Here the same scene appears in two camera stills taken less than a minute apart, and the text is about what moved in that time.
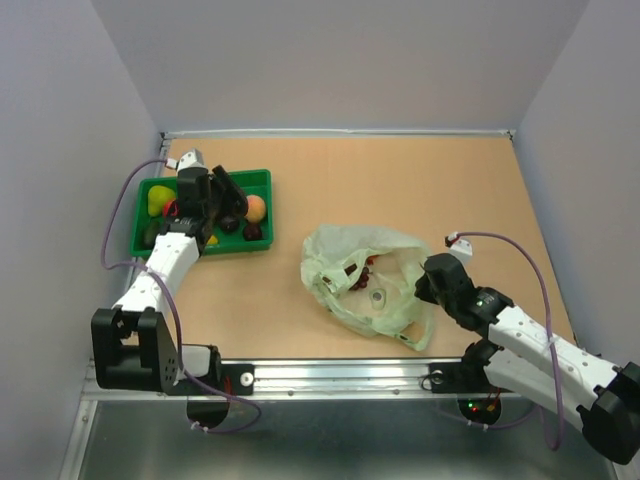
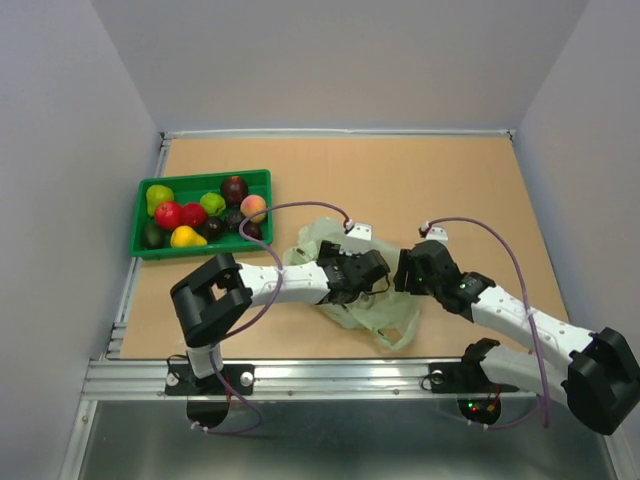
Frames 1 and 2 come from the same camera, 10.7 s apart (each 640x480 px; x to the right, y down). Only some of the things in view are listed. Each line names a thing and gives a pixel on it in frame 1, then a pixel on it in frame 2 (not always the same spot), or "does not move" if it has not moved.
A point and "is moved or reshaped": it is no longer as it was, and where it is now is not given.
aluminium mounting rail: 339,380 does not move
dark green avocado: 151,231 does not move
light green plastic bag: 367,276 is moved or reshaped
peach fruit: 256,208 does not move
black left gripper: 236,194 → 330,251
